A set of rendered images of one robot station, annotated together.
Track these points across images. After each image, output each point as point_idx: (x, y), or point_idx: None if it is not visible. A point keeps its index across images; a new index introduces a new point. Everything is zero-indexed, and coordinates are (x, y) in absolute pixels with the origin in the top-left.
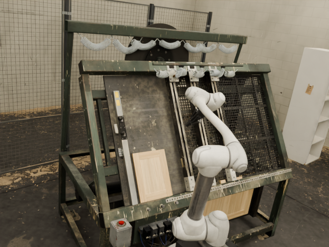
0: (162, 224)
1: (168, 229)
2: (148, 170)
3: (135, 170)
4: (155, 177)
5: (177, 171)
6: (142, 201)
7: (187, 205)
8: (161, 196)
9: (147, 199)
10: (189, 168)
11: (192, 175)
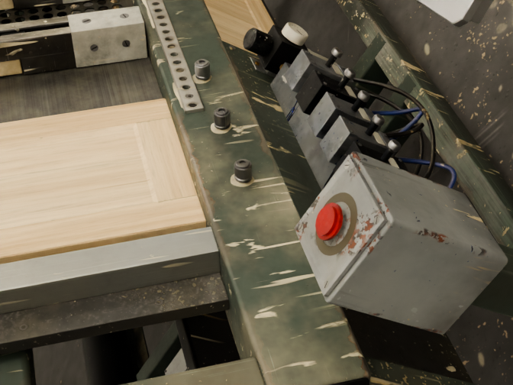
0: (319, 107)
1: (340, 85)
2: (20, 199)
3: (11, 253)
4: (61, 167)
5: (41, 88)
6: (198, 213)
7: (217, 37)
8: (172, 137)
9: (187, 193)
10: (27, 29)
11: (66, 17)
